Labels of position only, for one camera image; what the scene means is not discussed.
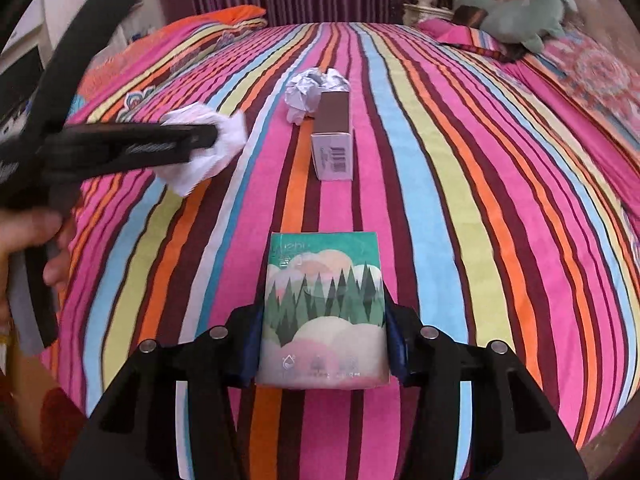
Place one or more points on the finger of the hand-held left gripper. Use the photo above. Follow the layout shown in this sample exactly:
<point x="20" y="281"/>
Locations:
<point x="140" y="147"/>

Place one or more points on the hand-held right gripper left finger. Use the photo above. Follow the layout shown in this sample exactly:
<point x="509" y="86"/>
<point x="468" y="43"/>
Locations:
<point x="245" y="355"/>

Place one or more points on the cream nightstand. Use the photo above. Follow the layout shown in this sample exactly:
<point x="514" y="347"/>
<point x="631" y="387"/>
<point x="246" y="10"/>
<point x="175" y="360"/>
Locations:
<point x="427" y="14"/>

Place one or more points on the white cabinet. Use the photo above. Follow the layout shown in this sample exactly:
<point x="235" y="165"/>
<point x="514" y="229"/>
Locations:
<point x="60" y="5"/>

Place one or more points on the person's left hand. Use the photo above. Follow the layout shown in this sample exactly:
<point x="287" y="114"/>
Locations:
<point x="30" y="225"/>

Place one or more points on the orange striped pillow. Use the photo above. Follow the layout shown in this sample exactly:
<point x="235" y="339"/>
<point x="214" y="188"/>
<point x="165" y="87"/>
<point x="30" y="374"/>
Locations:
<point x="165" y="40"/>

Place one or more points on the forest print tissue pack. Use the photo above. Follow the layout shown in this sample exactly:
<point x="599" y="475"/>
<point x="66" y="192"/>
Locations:
<point x="325" y="310"/>

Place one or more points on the white paper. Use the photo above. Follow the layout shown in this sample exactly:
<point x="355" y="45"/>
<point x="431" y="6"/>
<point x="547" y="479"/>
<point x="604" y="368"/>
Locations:
<point x="312" y="92"/>
<point x="220" y="160"/>

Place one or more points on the green plush toy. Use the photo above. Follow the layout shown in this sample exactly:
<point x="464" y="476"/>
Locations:
<point x="525" y="15"/>

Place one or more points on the floral patterned pillow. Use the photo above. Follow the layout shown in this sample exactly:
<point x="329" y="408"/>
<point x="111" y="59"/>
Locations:
<point x="595" y="80"/>

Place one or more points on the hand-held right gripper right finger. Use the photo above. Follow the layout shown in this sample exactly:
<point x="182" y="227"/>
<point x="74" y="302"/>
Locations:
<point x="396" y="350"/>

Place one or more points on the colourful striped bed sheet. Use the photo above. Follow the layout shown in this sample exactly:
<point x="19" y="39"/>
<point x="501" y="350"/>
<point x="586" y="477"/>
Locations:
<point x="475" y="210"/>

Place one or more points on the brown and white box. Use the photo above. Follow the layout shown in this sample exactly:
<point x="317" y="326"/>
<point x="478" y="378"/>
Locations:
<point x="334" y="135"/>

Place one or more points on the dark screen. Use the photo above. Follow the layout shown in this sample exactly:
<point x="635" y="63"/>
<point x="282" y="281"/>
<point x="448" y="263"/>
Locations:
<point x="20" y="85"/>

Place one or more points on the pink striped pillow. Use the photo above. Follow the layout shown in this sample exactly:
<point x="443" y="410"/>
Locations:
<point x="460" y="37"/>

